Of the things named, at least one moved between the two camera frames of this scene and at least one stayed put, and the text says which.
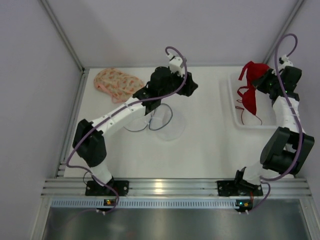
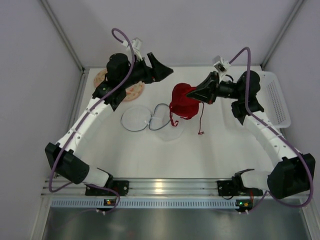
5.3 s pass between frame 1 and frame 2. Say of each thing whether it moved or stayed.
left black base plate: stayed
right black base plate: stayed
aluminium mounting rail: stayed
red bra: moved
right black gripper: moved
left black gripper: moved
